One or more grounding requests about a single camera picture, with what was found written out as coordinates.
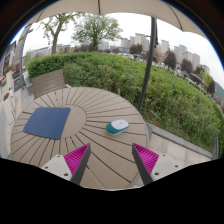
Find green hedge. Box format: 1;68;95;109
27;51;224;158

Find slatted wooden chair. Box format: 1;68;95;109
30;69;68;100

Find distant apartment buildings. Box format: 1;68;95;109
119;32;212;76

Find white and teal computer mouse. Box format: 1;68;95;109
105;118;131;136

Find white flower planter box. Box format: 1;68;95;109
1;93;18;125

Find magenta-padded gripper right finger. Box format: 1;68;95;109
131;143;183;186

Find dark curved umbrella pole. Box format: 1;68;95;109
136;16;159;113

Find blue mouse pad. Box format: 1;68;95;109
22;106;72;140

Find tall grey sign post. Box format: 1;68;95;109
13;24;34;93

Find bare-trunked leaning tree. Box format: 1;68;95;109
39;12;83;56

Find round leafy tree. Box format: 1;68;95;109
71;13;124;53

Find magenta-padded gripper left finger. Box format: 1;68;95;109
40;143;92;186

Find storefront building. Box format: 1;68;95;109
0;41;18;88

